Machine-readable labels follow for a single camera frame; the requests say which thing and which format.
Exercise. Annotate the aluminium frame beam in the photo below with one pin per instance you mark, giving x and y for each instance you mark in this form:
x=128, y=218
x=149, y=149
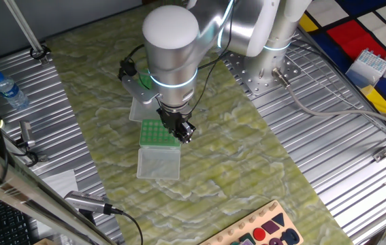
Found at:
x=15, y=183

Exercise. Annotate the lilac block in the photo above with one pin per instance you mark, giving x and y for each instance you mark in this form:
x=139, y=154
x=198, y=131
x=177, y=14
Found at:
x=247, y=243

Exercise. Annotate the white paper sheet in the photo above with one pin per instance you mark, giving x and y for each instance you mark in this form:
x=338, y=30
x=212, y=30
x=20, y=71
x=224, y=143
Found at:
x=61, y=183

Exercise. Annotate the colourful Mondrian pattern cloth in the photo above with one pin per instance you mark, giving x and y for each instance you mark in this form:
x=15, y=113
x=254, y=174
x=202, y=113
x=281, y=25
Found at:
x=346, y=37

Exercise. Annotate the navy triangle block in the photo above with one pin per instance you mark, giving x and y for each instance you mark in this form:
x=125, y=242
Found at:
x=279, y=218

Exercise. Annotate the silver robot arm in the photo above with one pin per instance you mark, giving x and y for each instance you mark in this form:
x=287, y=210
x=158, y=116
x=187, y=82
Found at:
x=172, y=44

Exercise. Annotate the dark teal block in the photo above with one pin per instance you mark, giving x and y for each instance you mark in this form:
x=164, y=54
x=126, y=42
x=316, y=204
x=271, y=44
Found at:
x=247, y=237

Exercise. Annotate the silver perforated base plate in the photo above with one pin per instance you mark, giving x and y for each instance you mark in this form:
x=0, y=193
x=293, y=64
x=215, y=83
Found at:
x=264, y=88

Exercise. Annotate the purple round block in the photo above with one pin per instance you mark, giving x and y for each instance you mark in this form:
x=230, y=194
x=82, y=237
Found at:
x=276, y=242

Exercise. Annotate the white pipette tip box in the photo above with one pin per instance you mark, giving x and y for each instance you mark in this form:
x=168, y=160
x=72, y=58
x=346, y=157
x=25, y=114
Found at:
x=369, y=63

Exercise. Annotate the green rack pipette tip box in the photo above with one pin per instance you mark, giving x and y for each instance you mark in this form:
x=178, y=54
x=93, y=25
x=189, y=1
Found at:
x=158, y=166
x=138, y=112

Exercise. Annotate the navy rounded block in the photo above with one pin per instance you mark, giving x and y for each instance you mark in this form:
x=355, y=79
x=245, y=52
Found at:
x=284, y=238

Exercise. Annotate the clear water bottle blue cap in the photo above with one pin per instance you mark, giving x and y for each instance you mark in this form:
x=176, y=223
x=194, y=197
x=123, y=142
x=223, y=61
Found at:
x=10, y=92

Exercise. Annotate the aluminium pole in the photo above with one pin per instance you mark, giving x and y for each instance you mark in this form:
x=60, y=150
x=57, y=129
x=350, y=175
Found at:
x=23, y=25

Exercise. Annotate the purple square block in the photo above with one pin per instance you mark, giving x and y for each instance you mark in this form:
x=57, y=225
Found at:
x=270, y=227

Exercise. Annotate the red circle block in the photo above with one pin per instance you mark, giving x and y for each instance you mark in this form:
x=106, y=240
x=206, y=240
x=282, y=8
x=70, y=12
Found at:
x=259, y=233

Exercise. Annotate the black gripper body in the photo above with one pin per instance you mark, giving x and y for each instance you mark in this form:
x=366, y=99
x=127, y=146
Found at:
x=172, y=119

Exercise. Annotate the small silver camera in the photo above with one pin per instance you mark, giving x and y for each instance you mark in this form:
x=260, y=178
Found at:
x=26, y=132

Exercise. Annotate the silver camera with black mount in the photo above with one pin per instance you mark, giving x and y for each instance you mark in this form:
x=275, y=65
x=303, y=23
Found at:
x=83, y=201

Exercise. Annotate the small tan cardboard box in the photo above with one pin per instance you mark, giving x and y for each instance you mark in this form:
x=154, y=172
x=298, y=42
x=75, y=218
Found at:
x=44, y=242

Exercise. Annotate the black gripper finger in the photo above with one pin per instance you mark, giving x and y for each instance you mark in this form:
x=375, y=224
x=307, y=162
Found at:
x=180, y=135
x=189, y=131

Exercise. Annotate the green marble pattern mat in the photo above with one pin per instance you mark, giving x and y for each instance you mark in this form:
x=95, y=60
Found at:
x=220, y=170

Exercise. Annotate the wooden shape sorter board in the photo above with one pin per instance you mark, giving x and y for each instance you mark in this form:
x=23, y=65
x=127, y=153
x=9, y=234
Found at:
x=274, y=212

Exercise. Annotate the black keyboard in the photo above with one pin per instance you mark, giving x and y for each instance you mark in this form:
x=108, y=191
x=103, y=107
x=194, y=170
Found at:
x=5, y=224

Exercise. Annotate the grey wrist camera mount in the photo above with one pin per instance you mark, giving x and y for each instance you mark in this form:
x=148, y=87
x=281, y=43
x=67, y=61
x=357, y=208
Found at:
x=141, y=90

